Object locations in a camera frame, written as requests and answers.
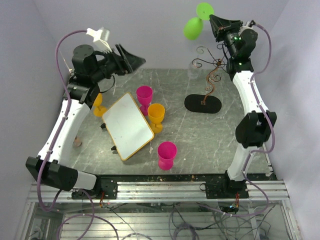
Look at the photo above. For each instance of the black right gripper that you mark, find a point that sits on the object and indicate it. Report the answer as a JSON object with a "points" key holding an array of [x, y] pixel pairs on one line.
{"points": [[221, 27]]}

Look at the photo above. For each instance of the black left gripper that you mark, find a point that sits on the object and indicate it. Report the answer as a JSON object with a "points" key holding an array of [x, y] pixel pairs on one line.
{"points": [[127, 62]]}

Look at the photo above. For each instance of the green wine glass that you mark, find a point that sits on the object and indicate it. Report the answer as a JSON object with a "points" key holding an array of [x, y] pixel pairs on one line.
{"points": [[194, 27]]}

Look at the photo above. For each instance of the pink wine glass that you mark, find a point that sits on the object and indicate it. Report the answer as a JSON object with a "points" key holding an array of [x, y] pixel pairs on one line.
{"points": [[167, 152], [144, 96]]}

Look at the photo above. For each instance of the orange wine glass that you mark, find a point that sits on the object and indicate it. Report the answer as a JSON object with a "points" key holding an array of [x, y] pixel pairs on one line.
{"points": [[156, 114], [98, 109]]}

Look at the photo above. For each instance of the pink wine glass front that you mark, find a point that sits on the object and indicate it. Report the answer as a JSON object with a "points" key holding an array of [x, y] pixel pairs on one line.
{"points": [[167, 152]]}

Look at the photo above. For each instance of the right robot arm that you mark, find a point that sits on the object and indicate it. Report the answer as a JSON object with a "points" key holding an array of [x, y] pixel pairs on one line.
{"points": [[256, 127]]}

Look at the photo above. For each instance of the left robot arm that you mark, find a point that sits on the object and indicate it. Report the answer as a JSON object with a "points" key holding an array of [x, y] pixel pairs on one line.
{"points": [[90, 66]]}

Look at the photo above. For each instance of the yellow-framed whiteboard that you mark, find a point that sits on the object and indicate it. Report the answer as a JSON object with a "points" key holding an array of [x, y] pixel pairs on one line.
{"points": [[127, 127]]}

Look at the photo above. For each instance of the pink-capped bottle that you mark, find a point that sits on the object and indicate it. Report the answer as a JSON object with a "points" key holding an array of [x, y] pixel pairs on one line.
{"points": [[77, 142]]}

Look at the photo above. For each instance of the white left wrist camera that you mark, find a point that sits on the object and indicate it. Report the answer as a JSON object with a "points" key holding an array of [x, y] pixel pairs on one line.
{"points": [[100, 38]]}

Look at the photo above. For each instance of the copper wire glass rack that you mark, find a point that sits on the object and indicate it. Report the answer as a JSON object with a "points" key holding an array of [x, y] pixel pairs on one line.
{"points": [[207, 104]]}

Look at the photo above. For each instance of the aluminium mounting rail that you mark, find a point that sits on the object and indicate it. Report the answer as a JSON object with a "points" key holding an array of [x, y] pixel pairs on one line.
{"points": [[154, 192]]}

